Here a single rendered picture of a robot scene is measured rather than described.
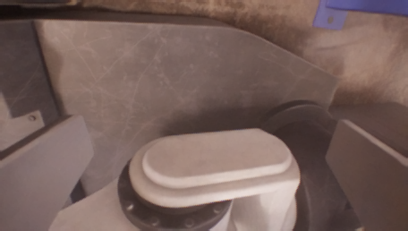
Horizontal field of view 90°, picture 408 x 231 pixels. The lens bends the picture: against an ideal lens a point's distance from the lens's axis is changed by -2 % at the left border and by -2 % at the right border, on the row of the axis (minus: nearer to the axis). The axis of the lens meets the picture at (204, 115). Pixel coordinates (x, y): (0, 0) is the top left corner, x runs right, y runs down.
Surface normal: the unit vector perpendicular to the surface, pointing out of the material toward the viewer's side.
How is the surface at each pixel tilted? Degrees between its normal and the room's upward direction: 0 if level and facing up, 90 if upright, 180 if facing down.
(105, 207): 90
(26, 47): 45
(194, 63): 0
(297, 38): 0
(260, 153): 90
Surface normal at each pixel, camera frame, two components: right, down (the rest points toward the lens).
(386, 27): 0.25, 0.50
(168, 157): 0.07, -0.87
